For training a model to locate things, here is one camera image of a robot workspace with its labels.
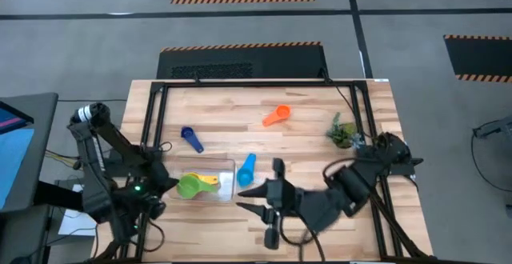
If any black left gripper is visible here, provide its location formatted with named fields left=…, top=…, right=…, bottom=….
left=148, top=160, right=180, bottom=195

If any cyan measuring cup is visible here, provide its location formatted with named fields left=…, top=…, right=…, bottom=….
left=236, top=153, right=258, bottom=188

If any clear plastic bin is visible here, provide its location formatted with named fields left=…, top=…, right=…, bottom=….
left=166, top=156, right=237, bottom=203

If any green measuring cup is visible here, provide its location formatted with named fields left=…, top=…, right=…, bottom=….
left=176, top=174, right=219, bottom=200

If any black floor cable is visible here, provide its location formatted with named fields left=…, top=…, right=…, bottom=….
left=470, top=130, right=512, bottom=194

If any yellow cable bundle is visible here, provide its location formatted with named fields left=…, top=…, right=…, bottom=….
left=43, top=148, right=81, bottom=169

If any white paper sheet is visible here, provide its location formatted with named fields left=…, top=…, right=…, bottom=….
left=58, top=181, right=101, bottom=237

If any thin black cable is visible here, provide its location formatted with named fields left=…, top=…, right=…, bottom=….
left=334, top=86, right=377, bottom=138

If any orange measuring cup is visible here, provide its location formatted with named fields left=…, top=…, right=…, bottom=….
left=262, top=104, right=292, bottom=128

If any black computer monitor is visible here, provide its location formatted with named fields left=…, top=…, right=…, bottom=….
left=0, top=92, right=60, bottom=214

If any black aluminium table frame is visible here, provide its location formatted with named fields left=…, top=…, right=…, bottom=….
left=90, top=78, right=435, bottom=263

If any potted succulent plant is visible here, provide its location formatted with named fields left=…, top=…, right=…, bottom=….
left=325, top=112, right=364, bottom=150

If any grey stand leg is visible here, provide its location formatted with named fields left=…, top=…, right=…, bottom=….
left=473, top=114, right=512, bottom=140

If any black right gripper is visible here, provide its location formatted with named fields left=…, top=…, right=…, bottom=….
left=235, top=158, right=299, bottom=251

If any small purple measuring cup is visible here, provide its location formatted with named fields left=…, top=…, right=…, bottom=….
left=180, top=126, right=205, bottom=154

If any yellow measuring cup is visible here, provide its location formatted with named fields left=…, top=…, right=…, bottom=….
left=186, top=171, right=221, bottom=186

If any black monitor base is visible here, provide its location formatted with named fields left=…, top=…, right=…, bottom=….
left=34, top=181, right=87, bottom=213

